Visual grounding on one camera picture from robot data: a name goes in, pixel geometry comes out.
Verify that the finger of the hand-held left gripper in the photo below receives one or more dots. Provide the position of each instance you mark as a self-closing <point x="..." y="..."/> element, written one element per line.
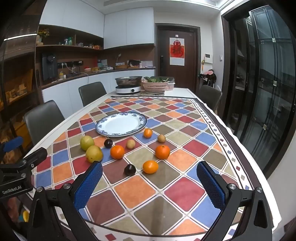
<point x="34" y="157"/>
<point x="12" y="143"/>

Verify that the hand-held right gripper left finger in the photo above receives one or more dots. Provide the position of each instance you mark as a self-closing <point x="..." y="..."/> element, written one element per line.
<point x="89" y="185"/>

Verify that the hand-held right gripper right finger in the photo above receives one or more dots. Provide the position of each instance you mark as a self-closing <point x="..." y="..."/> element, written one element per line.
<point x="211" y="185"/>

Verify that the yellow-green pear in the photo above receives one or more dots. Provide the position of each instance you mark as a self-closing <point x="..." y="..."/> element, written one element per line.
<point x="94" y="153"/>
<point x="87" y="143"/>

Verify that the dark purple plum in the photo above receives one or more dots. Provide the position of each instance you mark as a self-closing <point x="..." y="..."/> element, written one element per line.
<point x="108" y="143"/>
<point x="129" y="169"/>

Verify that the brown longan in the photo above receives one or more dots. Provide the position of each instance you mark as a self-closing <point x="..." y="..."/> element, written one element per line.
<point x="130" y="144"/>
<point x="161" y="138"/>

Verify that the blue-rimmed white plate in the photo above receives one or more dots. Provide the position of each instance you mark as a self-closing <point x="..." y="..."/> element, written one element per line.
<point x="120" y="125"/>

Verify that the grey dining chair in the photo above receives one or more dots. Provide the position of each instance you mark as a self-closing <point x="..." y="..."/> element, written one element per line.
<point x="44" y="120"/>
<point x="92" y="92"/>
<point x="209" y="96"/>

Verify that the glass display cabinet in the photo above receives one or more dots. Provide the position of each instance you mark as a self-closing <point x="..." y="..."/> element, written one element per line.
<point x="18" y="81"/>

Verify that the white lower cabinets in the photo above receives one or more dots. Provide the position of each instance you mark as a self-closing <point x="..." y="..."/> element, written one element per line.
<point x="69" y="90"/>

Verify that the white cabinets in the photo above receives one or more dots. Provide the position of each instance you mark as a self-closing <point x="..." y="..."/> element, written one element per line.
<point x="69" y="90"/>
<point x="129" y="27"/>

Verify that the small orange tangerine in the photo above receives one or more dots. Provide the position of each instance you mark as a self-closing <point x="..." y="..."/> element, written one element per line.
<point x="147" y="133"/>

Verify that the black water dispenser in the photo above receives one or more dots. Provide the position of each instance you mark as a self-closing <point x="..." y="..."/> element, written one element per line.
<point x="49" y="67"/>

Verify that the white induction cooker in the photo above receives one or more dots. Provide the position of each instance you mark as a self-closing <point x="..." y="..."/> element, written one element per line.
<point x="128" y="90"/>

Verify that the white plastic basket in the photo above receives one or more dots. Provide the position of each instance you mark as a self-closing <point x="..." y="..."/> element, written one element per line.
<point x="171" y="86"/>

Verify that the black sliding glass door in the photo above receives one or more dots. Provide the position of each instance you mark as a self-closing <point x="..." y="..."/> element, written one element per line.
<point x="266" y="92"/>

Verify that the dark bag with pink hat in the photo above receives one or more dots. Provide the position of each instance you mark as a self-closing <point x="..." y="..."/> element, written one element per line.
<point x="208" y="77"/>

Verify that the steel pot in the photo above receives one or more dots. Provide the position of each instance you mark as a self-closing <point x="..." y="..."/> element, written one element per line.
<point x="128" y="81"/>

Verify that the pink plastic basket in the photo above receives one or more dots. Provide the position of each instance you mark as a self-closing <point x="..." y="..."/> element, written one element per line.
<point x="155" y="87"/>

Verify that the yellow flowers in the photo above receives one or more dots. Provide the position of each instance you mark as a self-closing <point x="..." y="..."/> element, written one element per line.
<point x="44" y="32"/>

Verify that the leafy greens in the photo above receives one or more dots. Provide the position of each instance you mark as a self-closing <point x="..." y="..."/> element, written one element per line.
<point x="153" y="80"/>

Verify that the white intercom panel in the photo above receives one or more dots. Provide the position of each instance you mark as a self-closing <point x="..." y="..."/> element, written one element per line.
<point x="208" y="58"/>

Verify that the dark brown door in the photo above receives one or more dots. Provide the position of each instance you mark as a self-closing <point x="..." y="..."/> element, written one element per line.
<point x="192" y="58"/>

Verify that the black box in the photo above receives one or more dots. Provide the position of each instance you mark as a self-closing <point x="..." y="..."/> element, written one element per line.
<point x="134" y="64"/>

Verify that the white upper cabinets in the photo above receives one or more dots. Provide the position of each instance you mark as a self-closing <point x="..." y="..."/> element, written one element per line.
<point x="129" y="27"/>

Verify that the black wall sockets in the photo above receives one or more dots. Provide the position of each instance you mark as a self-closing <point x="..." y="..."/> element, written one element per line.
<point x="69" y="64"/>

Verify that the wooden wall shelf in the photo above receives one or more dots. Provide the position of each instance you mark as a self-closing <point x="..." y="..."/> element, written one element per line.
<point x="69" y="45"/>

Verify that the red and white wall calendar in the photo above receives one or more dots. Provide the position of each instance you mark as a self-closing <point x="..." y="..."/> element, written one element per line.
<point x="177" y="49"/>

